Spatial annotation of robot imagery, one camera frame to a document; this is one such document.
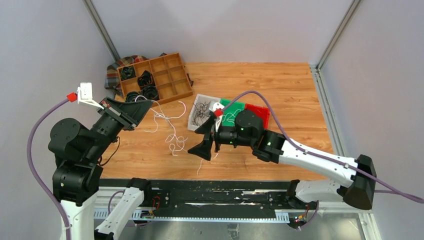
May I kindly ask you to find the black cable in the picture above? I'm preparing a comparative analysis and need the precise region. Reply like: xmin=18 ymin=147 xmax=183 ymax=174
xmin=191 ymin=101 xmax=213 ymax=127

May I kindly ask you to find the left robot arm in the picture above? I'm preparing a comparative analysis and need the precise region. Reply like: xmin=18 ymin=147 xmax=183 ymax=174
xmin=48 ymin=97 xmax=153 ymax=240

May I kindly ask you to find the cable bundle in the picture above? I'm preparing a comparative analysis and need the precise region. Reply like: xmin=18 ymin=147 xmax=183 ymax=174
xmin=133 ymin=94 xmax=206 ymax=177

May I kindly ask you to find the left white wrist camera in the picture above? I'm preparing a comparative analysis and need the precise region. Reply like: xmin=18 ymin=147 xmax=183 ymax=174
xmin=76 ymin=82 xmax=104 ymax=109

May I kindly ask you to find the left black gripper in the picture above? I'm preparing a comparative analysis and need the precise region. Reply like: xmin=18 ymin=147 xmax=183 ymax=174
xmin=85 ymin=94 xmax=153 ymax=161

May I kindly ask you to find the green plastic bin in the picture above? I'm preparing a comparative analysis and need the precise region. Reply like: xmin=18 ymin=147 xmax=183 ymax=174
xmin=222 ymin=101 xmax=245 ymax=127

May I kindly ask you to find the black coiled strap two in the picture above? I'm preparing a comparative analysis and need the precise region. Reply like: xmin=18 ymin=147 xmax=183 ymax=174
xmin=137 ymin=70 xmax=155 ymax=90

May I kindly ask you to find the red plastic bin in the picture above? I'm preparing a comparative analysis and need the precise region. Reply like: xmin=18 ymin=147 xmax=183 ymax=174
xmin=244 ymin=103 xmax=271 ymax=129

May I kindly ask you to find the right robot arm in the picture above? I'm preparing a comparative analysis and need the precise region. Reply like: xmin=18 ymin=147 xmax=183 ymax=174
xmin=188 ymin=109 xmax=377 ymax=210

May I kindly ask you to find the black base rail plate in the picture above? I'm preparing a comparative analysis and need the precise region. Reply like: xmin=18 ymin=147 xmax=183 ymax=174
xmin=121 ymin=179 xmax=320 ymax=220

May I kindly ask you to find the wooden compartment tray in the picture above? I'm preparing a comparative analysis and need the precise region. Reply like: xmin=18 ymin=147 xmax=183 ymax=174
xmin=117 ymin=52 xmax=194 ymax=104

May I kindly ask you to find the plaid cloth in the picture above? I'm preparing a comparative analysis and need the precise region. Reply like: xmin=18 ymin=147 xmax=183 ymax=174
xmin=105 ymin=52 xmax=194 ymax=98

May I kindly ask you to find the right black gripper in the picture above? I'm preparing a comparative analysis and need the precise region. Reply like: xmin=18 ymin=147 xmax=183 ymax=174
xmin=187 ymin=117 xmax=254 ymax=160

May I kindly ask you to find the black coiled strap four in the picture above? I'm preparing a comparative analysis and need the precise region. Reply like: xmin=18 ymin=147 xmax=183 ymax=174
xmin=141 ymin=85 xmax=160 ymax=101

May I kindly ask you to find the black coiled strap one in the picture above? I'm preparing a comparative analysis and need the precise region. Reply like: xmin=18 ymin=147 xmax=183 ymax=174
xmin=119 ymin=66 xmax=137 ymax=81

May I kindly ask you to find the white plastic bin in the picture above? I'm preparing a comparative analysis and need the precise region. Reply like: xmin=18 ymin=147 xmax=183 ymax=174
xmin=187 ymin=93 xmax=221 ymax=131

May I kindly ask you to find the black coiled strap three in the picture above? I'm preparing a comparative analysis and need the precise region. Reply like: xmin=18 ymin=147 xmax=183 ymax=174
xmin=125 ymin=91 xmax=143 ymax=104

